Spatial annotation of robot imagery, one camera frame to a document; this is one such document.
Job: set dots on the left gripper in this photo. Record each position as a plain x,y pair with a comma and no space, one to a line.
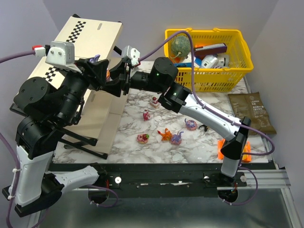
90,73

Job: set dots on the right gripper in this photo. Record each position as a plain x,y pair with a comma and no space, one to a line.
127,79

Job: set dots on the purple bunny cupcake toy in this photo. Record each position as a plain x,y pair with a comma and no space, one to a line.
95,59

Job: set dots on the purple bunny pink donut toy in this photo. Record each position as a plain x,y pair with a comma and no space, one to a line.
190,124

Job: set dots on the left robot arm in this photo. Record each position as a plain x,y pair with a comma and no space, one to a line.
48,111

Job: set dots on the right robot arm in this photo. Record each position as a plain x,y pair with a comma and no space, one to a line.
179,99

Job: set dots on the beige tiered shelf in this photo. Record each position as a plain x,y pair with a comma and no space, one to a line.
101,114

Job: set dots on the strawberry cake slice toy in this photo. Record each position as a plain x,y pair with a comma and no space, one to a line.
154,102

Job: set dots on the pink bear toy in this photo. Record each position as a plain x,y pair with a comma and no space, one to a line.
146,115

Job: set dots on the blue box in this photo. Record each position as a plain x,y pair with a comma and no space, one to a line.
187,64

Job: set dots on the strawberry tart toy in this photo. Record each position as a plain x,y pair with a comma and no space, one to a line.
143,138

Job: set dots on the green melon ball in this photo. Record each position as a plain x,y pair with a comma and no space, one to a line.
180,46

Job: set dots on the orange dragon toy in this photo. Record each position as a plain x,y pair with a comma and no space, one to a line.
166,136

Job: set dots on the purple box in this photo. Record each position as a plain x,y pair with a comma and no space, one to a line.
210,49

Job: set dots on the black dragon toy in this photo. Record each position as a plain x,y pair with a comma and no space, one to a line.
204,127

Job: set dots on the white bottle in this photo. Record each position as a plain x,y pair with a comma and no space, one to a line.
223,60

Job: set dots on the yellow plastic basket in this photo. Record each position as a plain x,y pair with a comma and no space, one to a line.
208,75

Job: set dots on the brown coffee bag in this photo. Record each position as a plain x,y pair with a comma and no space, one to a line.
251,106

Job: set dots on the orange snack box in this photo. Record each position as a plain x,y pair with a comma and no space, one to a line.
246,151

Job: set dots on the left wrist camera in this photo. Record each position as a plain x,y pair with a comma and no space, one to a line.
62,56

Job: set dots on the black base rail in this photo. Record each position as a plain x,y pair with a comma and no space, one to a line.
165,180

